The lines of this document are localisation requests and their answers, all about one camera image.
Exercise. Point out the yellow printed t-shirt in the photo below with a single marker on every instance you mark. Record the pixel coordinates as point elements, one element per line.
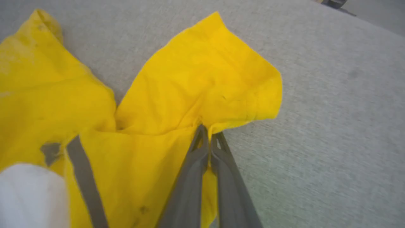
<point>190,79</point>

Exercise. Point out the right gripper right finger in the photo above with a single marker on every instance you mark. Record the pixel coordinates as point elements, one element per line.
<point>232,190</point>

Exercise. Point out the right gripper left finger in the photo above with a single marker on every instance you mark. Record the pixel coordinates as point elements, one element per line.
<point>186,190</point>

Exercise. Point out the grey fabric sofa cushion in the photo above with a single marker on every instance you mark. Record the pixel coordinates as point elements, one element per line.
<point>316,126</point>

